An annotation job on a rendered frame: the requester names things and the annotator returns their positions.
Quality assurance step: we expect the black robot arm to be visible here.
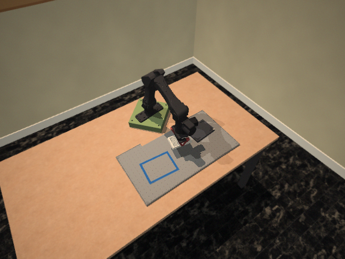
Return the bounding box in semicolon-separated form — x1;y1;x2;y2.
135;69;198;136

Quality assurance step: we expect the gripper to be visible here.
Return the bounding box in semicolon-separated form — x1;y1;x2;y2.
171;125;190;146

